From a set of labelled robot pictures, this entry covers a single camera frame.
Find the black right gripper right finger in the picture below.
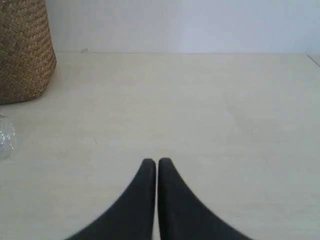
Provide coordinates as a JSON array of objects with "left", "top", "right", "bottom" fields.
[{"left": 157, "top": 158, "right": 249, "bottom": 240}]

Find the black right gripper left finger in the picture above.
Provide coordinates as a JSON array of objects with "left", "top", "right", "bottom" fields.
[{"left": 69, "top": 158, "right": 156, "bottom": 240}]

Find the clear plastic water bottle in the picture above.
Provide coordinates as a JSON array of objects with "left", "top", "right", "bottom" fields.
[{"left": 0, "top": 115, "right": 17, "bottom": 160}]

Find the woven brown wicker basket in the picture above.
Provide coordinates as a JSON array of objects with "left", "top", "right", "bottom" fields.
[{"left": 0, "top": 0, "right": 57, "bottom": 105}]

